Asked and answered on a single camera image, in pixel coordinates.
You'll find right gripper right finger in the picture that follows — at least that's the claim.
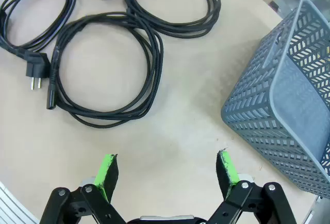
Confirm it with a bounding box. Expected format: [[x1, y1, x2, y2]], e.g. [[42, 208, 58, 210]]
[[206, 149, 297, 224]]

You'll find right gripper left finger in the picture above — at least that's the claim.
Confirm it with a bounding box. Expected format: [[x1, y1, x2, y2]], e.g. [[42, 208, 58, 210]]
[[38, 153, 127, 224]]

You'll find grey plastic lattice basket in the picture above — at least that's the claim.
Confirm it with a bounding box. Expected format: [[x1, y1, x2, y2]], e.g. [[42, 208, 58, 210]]
[[221, 0, 330, 199]]

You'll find black braided cable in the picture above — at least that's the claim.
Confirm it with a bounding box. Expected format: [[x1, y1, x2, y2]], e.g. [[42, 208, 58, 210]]
[[46, 11, 165, 128], [124, 0, 222, 38]]

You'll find white ribbed panel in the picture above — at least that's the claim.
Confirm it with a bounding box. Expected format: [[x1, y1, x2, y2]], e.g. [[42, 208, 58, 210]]
[[0, 181, 41, 224]]

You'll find smooth black power cable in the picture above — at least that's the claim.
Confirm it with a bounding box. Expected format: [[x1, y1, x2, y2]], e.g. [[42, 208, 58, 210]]
[[0, 0, 77, 91]]

